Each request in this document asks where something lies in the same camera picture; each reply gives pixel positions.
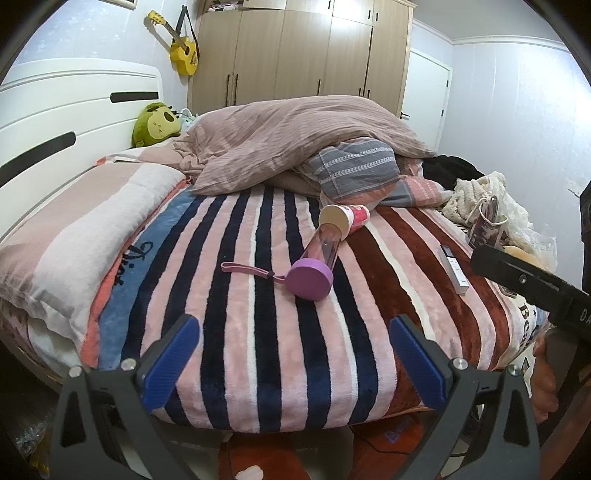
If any white slim remote control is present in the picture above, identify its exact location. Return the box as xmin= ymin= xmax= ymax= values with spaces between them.
xmin=438 ymin=244 xmax=470 ymax=295

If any striped fleece blanket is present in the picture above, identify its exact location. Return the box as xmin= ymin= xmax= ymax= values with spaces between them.
xmin=81 ymin=187 xmax=550 ymax=433

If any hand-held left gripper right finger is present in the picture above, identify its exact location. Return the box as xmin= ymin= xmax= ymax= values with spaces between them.
xmin=389 ymin=314 xmax=542 ymax=480

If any clear plastic bag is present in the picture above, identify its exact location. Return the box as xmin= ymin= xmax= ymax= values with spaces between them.
xmin=499 ymin=191 xmax=558 ymax=273

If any person's right hand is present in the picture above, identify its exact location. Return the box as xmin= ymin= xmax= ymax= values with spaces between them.
xmin=530 ymin=325 xmax=561 ymax=424

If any cream knit garment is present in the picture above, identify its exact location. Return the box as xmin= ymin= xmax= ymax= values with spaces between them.
xmin=442 ymin=171 xmax=509 ymax=227

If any pink ribbed duvet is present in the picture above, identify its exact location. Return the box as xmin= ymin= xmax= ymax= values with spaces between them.
xmin=173 ymin=95 xmax=438 ymax=197

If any pink bottle with purple lid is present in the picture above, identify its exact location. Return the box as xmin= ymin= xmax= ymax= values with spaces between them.
xmin=221 ymin=222 xmax=348 ymax=302

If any grey patterned pillow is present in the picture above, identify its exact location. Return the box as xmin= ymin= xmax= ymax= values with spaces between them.
xmin=307 ymin=138 xmax=402 ymax=204

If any pale green cloth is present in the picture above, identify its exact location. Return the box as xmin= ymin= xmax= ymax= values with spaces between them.
xmin=177 ymin=108 xmax=201 ymax=132

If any red and white paper cup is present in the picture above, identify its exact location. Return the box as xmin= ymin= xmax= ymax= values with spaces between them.
xmin=318 ymin=203 xmax=371 ymax=236

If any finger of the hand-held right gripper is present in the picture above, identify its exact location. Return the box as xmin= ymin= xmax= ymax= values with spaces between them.
xmin=470 ymin=244 xmax=565 ymax=311

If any white door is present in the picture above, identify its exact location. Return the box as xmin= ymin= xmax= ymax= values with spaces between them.
xmin=401 ymin=48 xmax=452 ymax=155

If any white bed headboard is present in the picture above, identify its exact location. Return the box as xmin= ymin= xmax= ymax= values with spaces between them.
xmin=0 ymin=58 xmax=163 ymax=238

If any green plush toy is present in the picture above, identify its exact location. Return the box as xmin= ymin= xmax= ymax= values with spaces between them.
xmin=132 ymin=102 xmax=181 ymax=148

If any wooden wardrobe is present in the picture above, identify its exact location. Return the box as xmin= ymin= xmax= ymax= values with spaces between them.
xmin=187 ymin=0 xmax=413 ymax=116

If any yellow ukulele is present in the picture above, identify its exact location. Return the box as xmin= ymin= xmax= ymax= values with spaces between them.
xmin=147 ymin=10 xmax=200 ymax=77

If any patterned drawstring pouch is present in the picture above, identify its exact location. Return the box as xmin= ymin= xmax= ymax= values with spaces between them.
xmin=468 ymin=196 xmax=503 ymax=251

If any brown and orange cushion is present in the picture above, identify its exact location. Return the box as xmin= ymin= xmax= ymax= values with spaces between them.
xmin=218 ymin=413 xmax=437 ymax=480

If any black garment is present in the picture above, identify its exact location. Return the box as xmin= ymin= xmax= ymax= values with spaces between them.
xmin=422 ymin=154 xmax=485 ymax=190

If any pink and white pillow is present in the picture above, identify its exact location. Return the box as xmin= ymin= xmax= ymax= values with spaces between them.
xmin=0 ymin=162 xmax=188 ymax=344

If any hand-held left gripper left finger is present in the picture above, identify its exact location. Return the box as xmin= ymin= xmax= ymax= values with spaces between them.
xmin=50 ymin=314 xmax=201 ymax=480

